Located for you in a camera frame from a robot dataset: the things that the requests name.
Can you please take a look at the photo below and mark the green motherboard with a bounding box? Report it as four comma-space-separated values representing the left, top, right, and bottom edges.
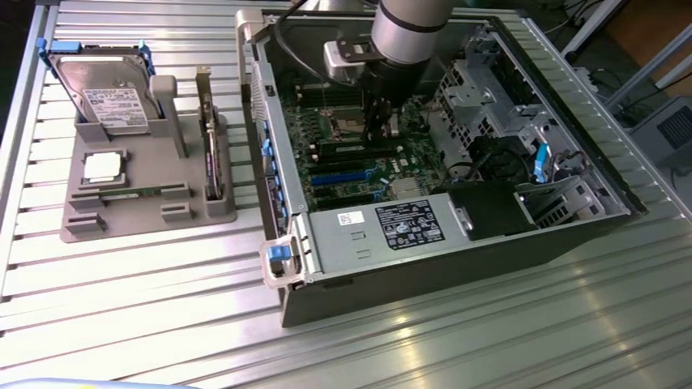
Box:
280, 79, 453, 213

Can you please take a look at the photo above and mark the grey computer tower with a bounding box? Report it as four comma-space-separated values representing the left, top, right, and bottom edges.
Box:
626, 94, 692, 163

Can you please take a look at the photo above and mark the CPU socket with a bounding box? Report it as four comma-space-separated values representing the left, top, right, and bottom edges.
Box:
317, 105, 374, 141

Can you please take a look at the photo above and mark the black open PC case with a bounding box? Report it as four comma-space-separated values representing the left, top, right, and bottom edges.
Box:
234, 6, 649, 329

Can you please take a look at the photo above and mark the grey power supply unit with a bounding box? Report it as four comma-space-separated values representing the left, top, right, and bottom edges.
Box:
290, 192, 473, 284

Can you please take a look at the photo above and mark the aluminium desk frame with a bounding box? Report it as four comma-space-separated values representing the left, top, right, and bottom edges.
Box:
558, 0, 692, 106

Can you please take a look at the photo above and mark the hard disk with blue carrier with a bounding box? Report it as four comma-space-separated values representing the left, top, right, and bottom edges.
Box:
34, 38, 164, 137

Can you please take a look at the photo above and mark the grey parts rack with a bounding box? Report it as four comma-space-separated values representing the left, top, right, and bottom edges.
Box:
60, 74, 238, 244

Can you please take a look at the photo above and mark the graphics card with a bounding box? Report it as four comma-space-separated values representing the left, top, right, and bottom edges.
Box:
192, 65, 225, 202

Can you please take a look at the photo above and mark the black plastic air shroud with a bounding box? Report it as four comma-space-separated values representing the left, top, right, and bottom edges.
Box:
446, 179, 540, 242

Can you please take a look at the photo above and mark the blue SATA wire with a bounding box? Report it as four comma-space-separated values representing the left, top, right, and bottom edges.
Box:
530, 142, 552, 184

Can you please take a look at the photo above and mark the installed RAM stick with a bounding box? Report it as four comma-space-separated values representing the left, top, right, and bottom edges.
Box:
314, 139, 398, 160

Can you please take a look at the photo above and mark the metal disk bay cage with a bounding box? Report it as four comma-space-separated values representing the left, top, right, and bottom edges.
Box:
430, 32, 546, 171

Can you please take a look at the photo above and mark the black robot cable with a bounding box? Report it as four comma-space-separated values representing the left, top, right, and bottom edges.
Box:
272, 0, 352, 85

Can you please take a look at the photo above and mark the silver chipset heatsink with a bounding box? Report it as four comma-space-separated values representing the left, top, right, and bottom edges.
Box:
390, 177, 426, 197

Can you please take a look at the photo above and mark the blue expansion slot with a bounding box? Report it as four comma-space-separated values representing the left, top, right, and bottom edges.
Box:
308, 169, 370, 186

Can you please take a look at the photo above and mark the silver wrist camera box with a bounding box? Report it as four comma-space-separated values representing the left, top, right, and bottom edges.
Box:
322, 35, 380, 83

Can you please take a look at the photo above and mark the green RAM stick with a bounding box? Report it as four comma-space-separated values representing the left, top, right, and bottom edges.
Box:
72, 186, 189, 200

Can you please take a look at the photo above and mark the silver CPU chip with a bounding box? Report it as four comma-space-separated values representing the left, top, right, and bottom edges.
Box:
80, 152, 128, 182

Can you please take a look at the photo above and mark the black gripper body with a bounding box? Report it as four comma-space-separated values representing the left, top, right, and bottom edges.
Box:
368, 55, 433, 113

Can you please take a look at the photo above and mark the pale blue object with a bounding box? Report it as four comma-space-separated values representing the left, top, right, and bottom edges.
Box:
0, 376, 116, 389

